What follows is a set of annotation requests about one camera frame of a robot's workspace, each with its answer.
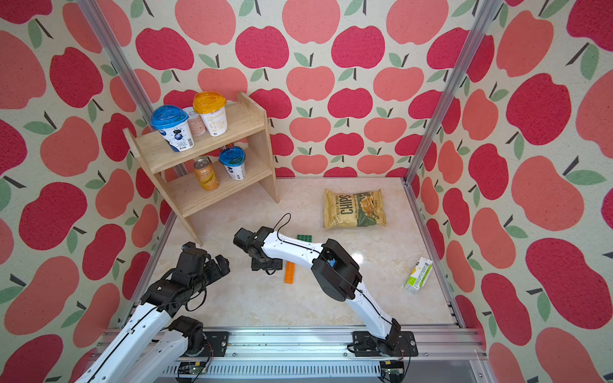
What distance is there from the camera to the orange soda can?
827 mm

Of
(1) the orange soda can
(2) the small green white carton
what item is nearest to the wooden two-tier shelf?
(1) the orange soda can

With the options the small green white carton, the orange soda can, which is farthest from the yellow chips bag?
the orange soda can

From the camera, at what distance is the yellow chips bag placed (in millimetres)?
1004

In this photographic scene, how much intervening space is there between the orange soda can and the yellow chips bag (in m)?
0.49

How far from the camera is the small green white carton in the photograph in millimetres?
844

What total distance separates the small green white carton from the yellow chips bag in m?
0.20
